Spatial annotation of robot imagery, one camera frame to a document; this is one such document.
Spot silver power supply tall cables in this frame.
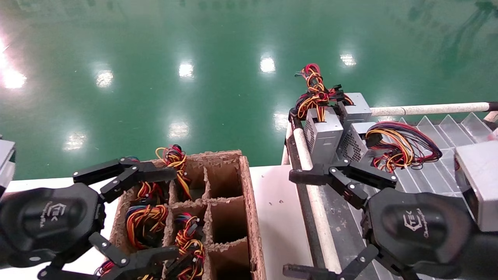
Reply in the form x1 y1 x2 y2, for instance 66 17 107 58
294 63 355 165

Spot silver power supply black connectors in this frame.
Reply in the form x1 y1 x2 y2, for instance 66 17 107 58
337 93 373 127

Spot silver power supply fan grille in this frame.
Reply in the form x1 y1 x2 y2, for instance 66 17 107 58
337 121 443 173

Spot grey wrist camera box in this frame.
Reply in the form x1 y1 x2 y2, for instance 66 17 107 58
0 139 17 195
454 140 498 233

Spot power supply orange looped cables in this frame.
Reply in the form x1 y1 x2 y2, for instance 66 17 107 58
156 144 193 201

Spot white padded rack leg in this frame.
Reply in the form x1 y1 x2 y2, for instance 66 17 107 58
282 124 293 166

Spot long white padded rail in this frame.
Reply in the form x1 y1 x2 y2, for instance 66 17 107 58
293 128 342 273

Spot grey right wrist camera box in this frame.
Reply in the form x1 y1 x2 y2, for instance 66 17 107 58
454 140 498 233

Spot brown cardboard divider box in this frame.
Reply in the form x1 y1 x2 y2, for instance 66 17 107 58
109 150 267 280

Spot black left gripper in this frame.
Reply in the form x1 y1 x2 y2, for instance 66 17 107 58
0 157 183 280

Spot black metal rack frame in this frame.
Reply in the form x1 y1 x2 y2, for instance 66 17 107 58
287 109 331 280

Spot power supply colourful cables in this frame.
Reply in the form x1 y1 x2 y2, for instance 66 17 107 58
175 212 205 238
167 238 206 280

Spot power supply red yellow cables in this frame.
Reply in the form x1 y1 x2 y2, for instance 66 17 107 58
126 156 165 203

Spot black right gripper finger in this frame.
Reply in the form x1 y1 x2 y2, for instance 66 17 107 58
283 244 423 280
289 159 397 210

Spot power supply red purple cables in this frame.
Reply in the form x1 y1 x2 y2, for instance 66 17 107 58
93 261 117 280

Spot white padded crossbar rail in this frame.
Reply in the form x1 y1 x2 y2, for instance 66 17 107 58
370 102 491 117

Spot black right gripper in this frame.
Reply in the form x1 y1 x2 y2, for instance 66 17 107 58
362 187 498 279

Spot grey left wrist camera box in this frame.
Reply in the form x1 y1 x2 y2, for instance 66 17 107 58
0 139 17 195

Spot transparent plastic divider tray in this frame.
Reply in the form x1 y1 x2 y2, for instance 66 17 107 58
338 113 498 280

